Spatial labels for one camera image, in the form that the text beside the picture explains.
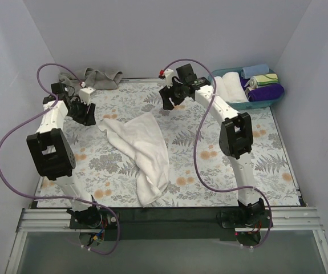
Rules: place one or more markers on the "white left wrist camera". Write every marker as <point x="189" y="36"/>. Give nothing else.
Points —
<point x="86" y="93"/>

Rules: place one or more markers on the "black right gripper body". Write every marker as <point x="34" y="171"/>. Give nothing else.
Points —
<point x="168" y="96"/>

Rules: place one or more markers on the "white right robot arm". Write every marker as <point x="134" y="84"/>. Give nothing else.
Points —
<point x="235" y="138"/>

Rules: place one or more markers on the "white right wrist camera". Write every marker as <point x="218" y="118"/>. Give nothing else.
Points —
<point x="167" y="75"/>

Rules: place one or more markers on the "rolled light blue towel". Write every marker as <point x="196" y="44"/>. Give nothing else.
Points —
<point x="250" y="71"/>

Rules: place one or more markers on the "aluminium frame rail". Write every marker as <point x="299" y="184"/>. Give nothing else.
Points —
<point x="172" y="240"/>

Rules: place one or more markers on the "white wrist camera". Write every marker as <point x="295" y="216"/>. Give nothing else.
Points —
<point x="167" y="75"/>
<point x="86" y="93"/>

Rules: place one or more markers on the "floral patterned table mat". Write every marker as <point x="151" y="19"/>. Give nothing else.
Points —
<point x="200" y="174"/>

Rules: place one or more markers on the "rolled purple towel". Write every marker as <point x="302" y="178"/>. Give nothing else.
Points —
<point x="271" y="91"/>

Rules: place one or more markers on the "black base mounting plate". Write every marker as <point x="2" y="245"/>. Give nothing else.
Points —
<point x="169" y="223"/>

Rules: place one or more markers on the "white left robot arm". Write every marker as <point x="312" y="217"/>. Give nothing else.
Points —
<point x="52" y="154"/>

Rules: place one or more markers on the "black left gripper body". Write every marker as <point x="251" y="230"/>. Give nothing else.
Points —
<point x="86" y="114"/>

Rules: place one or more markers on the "white towel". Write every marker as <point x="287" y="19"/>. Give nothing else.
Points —
<point x="141" y="140"/>
<point x="221" y="89"/>
<point x="234" y="88"/>

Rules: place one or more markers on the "rolled green striped towel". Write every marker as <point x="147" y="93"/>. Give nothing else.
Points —
<point x="262" y="80"/>

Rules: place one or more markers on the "crumpled grey towel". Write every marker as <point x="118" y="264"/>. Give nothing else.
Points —
<point x="99" y="80"/>

